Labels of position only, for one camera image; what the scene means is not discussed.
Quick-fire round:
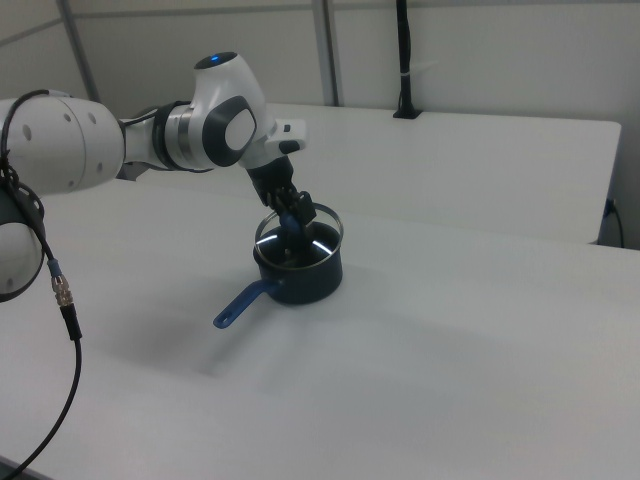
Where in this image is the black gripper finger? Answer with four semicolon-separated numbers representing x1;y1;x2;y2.
293;190;318;226
262;189;297;218

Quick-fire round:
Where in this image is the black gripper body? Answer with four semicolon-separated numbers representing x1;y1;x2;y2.
245;155;302;207

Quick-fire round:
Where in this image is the glass lid blue knob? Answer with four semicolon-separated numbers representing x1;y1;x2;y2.
253;202;347;274

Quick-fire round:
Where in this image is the dark blue saucepan blue handle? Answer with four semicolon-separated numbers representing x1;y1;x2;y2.
212;222;346;332

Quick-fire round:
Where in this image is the grey metal partition post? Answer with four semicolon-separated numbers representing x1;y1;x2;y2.
313;0;347;108
59;0;100;104

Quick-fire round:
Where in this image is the black camera stand pole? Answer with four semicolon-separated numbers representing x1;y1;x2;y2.
392;0;424;120

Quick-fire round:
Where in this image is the black cable metal connector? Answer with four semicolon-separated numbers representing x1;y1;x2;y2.
0;88;85;477

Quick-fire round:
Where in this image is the black cable blue plug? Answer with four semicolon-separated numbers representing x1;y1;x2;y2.
604;197;627;248

